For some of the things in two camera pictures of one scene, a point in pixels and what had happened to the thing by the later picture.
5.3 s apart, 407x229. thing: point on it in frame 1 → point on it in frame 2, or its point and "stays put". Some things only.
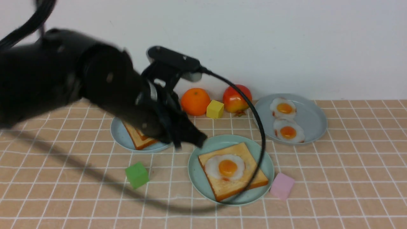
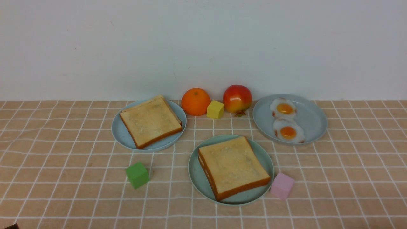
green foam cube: x=137 y=175 stays put
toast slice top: x=140 y=141 → x=232 y=165
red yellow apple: x=234 y=102 stays put
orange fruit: x=194 y=101 stays put
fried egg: x=226 y=167 → x=203 y=163
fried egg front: x=287 y=130 stays put
